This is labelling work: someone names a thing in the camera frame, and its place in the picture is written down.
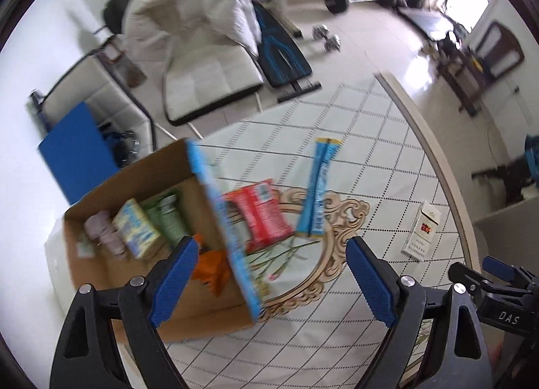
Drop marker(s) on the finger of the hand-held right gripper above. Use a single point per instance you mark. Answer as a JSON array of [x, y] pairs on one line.
[[501, 266], [469, 277]]

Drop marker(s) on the black dumbbells under bench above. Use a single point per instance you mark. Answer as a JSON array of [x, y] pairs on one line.
[[124, 145]]

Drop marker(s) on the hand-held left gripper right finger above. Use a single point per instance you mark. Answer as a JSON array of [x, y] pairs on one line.
[[370, 283]]

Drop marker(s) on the checked printed tablecloth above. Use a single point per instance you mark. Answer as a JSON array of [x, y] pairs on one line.
[[358, 153]]

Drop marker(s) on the white upholstered bench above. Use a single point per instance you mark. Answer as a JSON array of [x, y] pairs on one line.
[[105, 98]]

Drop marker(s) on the red snack packet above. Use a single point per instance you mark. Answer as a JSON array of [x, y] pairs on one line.
[[263, 214]]

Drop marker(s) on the yellow and blue packet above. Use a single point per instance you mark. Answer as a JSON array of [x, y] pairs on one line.
[[134, 229]]

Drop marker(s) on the orange packet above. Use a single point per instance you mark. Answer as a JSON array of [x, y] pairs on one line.
[[210, 271]]

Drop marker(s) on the white lounge chair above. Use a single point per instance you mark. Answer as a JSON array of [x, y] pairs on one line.
[[210, 77]]

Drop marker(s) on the white quilt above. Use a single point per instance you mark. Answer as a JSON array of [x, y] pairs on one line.
[[185, 10]]

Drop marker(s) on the blue board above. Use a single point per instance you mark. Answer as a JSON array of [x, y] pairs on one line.
[[75, 153]]

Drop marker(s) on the cardboard box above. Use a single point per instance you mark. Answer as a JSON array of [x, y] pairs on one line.
[[202, 315]]

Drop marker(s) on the green bottle in box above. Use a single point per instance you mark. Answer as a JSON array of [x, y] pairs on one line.
[[174, 218]]

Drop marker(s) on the dark wooden chair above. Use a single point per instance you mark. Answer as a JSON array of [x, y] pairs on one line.
[[501, 50]]

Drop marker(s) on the dark wooden stand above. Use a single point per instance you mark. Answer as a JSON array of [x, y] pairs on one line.
[[461, 73]]

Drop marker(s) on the green packet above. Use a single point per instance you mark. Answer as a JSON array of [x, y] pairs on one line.
[[155, 218]]

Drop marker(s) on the blue stick packet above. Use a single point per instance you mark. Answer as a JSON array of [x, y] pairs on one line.
[[308, 199], [323, 208]]

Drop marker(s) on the black and blue weight bench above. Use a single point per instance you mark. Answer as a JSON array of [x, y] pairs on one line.
[[282, 56]]

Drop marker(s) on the grey box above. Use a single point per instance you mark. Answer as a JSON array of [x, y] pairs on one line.
[[505, 229]]

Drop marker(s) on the pink packet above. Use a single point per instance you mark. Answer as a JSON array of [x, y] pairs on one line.
[[105, 233]]

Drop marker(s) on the black equipment frame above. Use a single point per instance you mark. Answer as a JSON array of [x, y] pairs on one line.
[[509, 178]]

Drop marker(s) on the black chair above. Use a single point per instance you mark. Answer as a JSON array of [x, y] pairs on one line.
[[116, 12]]

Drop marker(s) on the white cigarette pack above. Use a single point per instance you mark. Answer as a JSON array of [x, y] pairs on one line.
[[421, 233]]

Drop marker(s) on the chrome dumbbell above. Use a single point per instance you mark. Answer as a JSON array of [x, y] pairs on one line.
[[327, 37]]

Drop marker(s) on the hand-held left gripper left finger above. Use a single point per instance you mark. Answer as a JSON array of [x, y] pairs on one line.
[[174, 283]]

